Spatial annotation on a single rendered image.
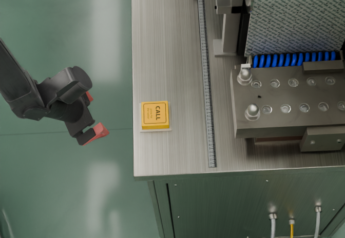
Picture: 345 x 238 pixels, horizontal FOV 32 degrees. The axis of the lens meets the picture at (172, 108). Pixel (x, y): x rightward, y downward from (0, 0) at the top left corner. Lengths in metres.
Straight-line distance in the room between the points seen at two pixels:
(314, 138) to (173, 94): 0.39
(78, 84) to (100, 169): 1.29
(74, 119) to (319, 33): 0.60
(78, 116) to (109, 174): 1.17
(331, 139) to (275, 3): 0.37
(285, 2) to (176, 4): 0.49
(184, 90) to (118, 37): 1.20
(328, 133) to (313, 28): 0.24
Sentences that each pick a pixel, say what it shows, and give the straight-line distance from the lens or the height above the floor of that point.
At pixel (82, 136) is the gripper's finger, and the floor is 1.10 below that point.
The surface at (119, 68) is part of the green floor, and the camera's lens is 2.67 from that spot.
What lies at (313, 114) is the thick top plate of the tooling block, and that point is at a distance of 1.44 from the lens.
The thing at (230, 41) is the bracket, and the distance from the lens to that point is 1.59.
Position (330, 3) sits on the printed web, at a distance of 1.36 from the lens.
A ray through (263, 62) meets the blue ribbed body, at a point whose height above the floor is 1.04.
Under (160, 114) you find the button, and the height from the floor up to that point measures 0.92.
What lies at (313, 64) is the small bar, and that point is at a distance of 1.48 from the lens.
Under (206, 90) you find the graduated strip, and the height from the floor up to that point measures 0.90.
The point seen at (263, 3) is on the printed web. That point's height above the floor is 1.25.
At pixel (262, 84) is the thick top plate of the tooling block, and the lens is 1.46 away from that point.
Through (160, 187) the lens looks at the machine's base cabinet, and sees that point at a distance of 1.60.
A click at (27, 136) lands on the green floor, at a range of 2.61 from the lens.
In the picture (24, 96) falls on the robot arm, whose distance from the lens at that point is 1.16.
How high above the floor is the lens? 2.32
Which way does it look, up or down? 65 degrees down
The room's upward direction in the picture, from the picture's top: 5 degrees counter-clockwise
